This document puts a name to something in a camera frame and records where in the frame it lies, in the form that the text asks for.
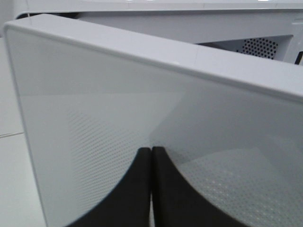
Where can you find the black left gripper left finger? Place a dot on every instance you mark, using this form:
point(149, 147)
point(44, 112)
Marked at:
point(128, 204)

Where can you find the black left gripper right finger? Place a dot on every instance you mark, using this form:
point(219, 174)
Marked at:
point(176, 203)

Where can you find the white microwave door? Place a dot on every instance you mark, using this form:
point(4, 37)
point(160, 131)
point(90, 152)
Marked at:
point(91, 95)

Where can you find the white microwave oven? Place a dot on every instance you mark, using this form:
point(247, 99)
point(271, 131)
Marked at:
point(271, 29)

